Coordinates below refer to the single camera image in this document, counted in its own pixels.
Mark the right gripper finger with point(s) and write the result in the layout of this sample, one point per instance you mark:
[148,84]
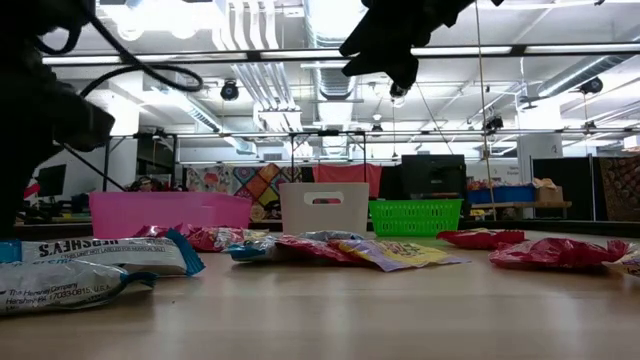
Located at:
[362,35]
[370,64]

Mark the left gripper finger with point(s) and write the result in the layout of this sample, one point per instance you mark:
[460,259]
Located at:
[12,210]

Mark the white blue Hershey's bar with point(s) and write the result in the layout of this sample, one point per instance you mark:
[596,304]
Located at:
[330,235]
[250,251]
[50,290]
[100,255]

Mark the red candy packet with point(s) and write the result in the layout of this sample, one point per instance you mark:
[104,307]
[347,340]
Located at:
[215,240]
[480,239]
[150,231]
[550,252]
[310,248]

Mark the yellow purple candy packet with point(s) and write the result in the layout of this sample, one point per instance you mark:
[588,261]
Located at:
[400,254]
[631,265]

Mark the red angled bar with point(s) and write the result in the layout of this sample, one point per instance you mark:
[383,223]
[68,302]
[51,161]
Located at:
[31,191]

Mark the small black monitor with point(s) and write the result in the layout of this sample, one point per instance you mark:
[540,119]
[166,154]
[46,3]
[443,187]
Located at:
[52,180]

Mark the black metal rack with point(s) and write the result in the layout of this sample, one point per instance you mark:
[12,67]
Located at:
[325,133]

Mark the orange hanging cloth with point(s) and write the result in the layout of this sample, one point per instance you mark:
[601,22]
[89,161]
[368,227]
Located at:
[350,172]

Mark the person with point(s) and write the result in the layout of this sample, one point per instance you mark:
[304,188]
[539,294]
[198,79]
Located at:
[145,184]

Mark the large black monitor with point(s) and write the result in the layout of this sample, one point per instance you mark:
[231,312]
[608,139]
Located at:
[435,175]

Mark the pink plastic tray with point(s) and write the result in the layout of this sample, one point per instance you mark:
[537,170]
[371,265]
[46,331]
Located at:
[150,212]

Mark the white plastic bin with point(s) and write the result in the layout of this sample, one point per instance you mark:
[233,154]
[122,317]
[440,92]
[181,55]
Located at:
[350,210]

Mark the green plastic basket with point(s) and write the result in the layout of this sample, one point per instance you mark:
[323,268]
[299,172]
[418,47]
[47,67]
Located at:
[415,217]

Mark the colourful patchwork quilt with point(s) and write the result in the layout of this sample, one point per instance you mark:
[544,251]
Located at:
[250,185]

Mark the blue storage bin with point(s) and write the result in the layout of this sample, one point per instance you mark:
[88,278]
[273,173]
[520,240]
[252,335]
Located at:
[500,195]

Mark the wooden bench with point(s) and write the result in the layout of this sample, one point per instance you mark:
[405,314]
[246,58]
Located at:
[520,204]

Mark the brown cardboard box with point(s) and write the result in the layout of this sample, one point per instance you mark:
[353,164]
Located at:
[550,192]

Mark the black partition panel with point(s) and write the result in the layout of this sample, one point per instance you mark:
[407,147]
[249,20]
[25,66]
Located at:
[565,190]

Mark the brown patterned quilt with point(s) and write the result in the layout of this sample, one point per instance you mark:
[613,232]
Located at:
[620,190]

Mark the wide silver ventilation duct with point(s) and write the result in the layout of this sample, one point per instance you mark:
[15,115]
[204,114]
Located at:
[330,82]

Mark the slim silver ventilation duct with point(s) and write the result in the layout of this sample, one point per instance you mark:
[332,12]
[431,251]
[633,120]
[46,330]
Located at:
[575,75]

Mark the black aluminium rig frame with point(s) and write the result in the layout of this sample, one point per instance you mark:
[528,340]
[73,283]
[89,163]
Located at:
[575,226]

